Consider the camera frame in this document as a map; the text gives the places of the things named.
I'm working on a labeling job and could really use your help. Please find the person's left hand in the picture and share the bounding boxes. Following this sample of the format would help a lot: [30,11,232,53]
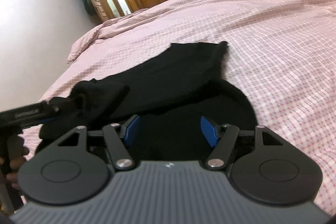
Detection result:
[1,147,30,190]

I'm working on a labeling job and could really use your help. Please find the pink checked bed cover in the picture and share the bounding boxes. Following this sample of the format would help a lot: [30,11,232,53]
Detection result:
[18,0,336,215]

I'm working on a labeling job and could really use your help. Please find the dark clothes hanging on door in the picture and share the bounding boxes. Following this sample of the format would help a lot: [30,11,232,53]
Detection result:
[81,0,96,15]

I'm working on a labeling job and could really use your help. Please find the black knit cardigan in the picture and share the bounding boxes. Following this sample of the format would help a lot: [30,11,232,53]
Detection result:
[37,42,257,161]

